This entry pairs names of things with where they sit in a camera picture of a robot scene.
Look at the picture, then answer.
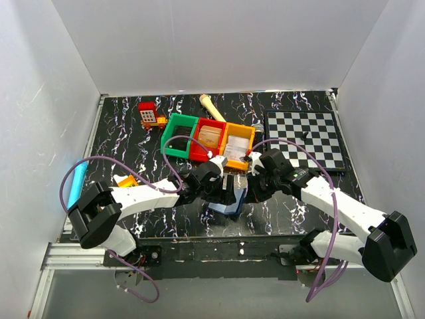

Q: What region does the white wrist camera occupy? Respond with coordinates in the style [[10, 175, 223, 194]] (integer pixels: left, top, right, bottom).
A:
[[243, 152, 264, 176], [207, 151, 228, 171]]

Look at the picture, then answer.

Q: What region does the tan cards stack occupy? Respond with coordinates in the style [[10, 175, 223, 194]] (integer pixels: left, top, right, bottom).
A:
[[198, 126, 222, 148]]

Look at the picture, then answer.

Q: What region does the white cards stack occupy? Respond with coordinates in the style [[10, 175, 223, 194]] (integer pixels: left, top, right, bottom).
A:
[[223, 135, 250, 161]]

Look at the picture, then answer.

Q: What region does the red toy window block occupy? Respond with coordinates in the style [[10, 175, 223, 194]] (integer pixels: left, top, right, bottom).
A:
[[138, 102, 157, 124]]

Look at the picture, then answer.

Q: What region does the blue leather card holder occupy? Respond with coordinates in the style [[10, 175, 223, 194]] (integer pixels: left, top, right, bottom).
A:
[[207, 188, 247, 220]]

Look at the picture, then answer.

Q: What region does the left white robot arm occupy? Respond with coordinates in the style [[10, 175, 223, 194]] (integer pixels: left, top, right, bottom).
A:
[[68, 156, 236, 266]]

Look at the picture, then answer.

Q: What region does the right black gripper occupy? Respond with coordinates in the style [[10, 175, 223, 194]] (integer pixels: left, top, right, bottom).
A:
[[245, 168, 280, 203]]

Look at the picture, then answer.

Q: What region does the orange plastic bin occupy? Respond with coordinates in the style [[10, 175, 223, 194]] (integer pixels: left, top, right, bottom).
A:
[[219, 122, 255, 171]]

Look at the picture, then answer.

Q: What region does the black cards stack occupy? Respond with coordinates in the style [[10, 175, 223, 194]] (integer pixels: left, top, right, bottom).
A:
[[168, 126, 192, 152]]

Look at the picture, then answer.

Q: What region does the green plastic bin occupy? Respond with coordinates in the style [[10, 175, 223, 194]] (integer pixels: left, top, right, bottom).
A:
[[160, 113, 199, 159]]

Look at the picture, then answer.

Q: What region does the cream toy microphone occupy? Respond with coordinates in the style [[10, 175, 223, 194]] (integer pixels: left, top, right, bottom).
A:
[[199, 94, 226, 122]]

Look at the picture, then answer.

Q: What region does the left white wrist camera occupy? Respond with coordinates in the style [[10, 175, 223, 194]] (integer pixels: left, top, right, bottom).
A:
[[207, 151, 228, 171]]

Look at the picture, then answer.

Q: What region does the red plastic bin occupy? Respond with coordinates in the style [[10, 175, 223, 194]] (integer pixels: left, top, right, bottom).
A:
[[189, 118, 226, 162]]

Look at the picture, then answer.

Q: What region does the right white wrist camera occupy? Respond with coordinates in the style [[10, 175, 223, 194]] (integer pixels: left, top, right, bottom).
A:
[[243, 152, 264, 176]]

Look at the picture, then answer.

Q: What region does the blue toy microphone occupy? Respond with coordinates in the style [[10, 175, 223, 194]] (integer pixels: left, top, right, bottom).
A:
[[67, 159, 88, 209]]

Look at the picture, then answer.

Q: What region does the yellow green toy house block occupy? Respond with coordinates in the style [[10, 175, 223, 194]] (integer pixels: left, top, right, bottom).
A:
[[113, 175, 139, 187]]

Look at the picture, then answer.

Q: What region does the black white chessboard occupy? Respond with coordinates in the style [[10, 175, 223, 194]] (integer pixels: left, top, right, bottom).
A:
[[264, 110, 347, 171]]

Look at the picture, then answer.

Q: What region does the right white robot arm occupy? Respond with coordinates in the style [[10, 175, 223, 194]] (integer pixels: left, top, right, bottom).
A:
[[244, 149, 417, 282]]

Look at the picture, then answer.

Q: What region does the black glitter microphone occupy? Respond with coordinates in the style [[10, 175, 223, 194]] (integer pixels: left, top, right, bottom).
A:
[[253, 124, 264, 134]]

